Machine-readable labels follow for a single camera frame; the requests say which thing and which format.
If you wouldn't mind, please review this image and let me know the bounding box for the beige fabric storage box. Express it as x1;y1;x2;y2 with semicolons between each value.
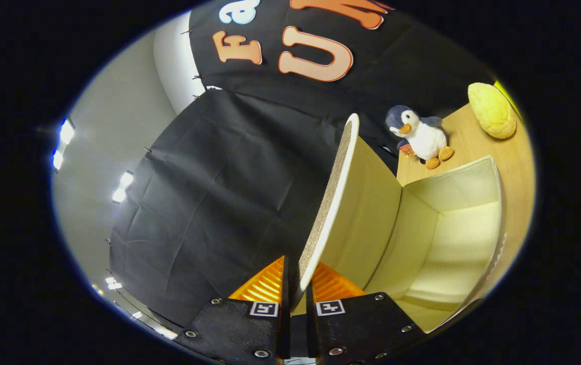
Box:
290;113;509;335

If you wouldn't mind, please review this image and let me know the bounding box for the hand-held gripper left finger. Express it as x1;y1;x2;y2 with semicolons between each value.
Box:
174;255;299;365

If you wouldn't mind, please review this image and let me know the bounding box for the penguin plush toy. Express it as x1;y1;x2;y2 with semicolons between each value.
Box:
385;105;455;170

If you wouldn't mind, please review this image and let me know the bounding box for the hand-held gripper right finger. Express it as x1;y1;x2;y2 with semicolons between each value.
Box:
304;262;427;365

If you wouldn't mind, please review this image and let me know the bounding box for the yellow bun plush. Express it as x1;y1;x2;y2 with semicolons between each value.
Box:
468;82;517;140

